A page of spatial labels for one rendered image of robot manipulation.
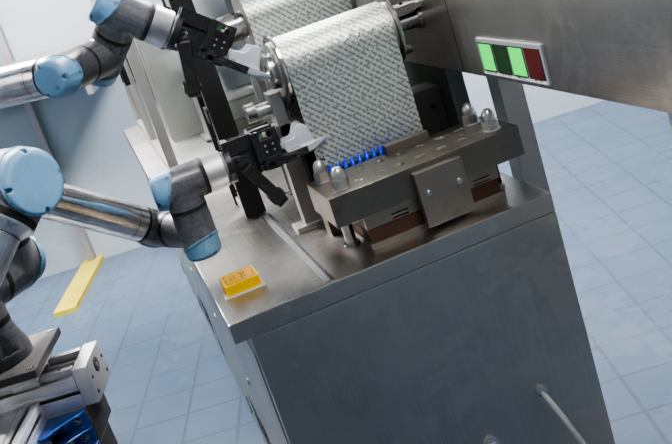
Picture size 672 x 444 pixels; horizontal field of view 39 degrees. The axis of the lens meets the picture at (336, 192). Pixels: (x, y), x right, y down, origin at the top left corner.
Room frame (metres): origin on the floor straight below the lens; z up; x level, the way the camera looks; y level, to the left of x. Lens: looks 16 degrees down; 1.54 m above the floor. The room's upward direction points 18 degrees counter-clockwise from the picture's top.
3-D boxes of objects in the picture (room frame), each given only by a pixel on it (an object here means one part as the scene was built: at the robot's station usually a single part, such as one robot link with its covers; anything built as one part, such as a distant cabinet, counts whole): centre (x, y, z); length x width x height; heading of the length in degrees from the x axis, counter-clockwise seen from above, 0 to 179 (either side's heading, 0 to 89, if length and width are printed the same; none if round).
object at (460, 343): (2.88, 0.18, 0.43); 2.52 x 0.64 x 0.86; 12
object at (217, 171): (1.85, 0.21, 1.11); 0.08 x 0.05 x 0.08; 12
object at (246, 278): (1.75, 0.23, 0.91); 0.07 x 0.07 x 0.02; 12
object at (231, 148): (1.87, 0.13, 1.12); 0.12 x 0.08 x 0.09; 102
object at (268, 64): (1.95, 0.05, 1.25); 0.07 x 0.02 x 0.07; 12
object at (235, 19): (2.19, 0.11, 1.34); 0.06 x 0.06 x 0.06; 12
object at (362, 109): (1.92, -0.10, 1.11); 0.23 x 0.01 x 0.18; 102
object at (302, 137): (1.87, 0.03, 1.11); 0.09 x 0.03 x 0.06; 101
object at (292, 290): (2.88, 0.19, 0.88); 2.52 x 0.66 x 0.04; 12
